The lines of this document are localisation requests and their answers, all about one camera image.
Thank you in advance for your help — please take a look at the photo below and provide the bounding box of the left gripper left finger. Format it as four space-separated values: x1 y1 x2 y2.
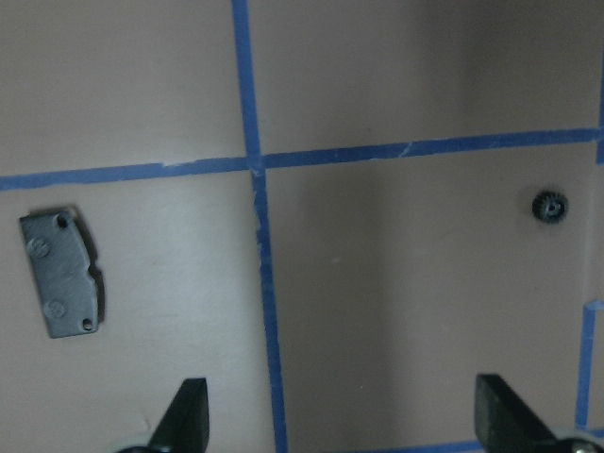
146 377 210 453

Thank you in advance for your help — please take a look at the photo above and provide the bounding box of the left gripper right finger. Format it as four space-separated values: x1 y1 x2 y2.
474 374 559 452

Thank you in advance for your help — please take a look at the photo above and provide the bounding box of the black brake pad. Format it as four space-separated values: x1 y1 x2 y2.
19 207 105 339

